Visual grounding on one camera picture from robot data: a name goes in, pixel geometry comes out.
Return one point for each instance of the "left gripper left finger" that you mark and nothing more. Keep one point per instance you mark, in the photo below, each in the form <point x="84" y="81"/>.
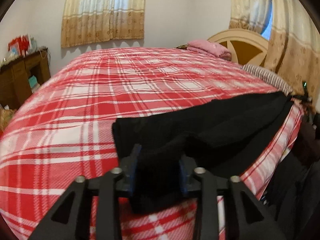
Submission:
<point x="128" y="166"/>

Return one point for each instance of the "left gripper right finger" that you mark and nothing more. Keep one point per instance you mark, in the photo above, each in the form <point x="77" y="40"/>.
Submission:
<point x="190" y="184"/>

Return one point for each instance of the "black pants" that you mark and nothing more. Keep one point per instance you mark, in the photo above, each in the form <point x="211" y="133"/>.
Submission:
<point x="225" y="137"/>

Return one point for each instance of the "striped pillow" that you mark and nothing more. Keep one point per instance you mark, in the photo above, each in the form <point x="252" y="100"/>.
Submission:
<point x="268" y="77"/>

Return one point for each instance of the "beige curtain by headboard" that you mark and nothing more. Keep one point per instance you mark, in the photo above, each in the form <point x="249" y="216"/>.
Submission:
<point x="293" y="47"/>

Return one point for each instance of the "red plaid bed cover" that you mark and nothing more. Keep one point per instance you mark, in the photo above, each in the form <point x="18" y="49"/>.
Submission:
<point x="64" y="129"/>

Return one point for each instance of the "cream wooden headboard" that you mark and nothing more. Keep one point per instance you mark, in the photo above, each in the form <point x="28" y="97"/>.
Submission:
<point x="246" y="47"/>

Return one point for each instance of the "folded pink blanket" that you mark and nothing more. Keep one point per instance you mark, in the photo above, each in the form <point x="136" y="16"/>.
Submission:
<point x="209" y="48"/>

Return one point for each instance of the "brown wooden cabinet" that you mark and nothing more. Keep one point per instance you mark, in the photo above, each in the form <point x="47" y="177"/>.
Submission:
<point x="15" y="86"/>

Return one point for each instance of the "beige window curtain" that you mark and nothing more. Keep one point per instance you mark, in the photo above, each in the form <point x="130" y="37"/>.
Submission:
<point x="95" y="21"/>

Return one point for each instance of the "red decoration on cabinet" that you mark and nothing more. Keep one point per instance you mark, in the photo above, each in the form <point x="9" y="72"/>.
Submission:
<point x="19" y="45"/>

